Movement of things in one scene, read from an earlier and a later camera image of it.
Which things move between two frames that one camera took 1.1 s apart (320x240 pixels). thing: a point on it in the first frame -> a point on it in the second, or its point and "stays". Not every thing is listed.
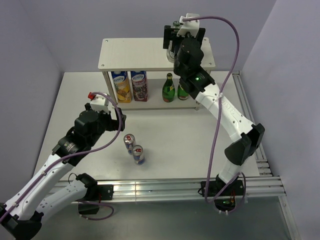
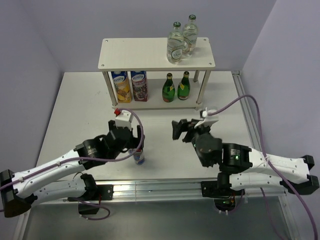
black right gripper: [167, 35] -> [177, 127]
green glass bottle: [168, 89] stays
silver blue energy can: [137, 151] stays
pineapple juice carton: [122, 86] stays
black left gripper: [104, 114] -> [134, 142]
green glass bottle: [182, 94] stays
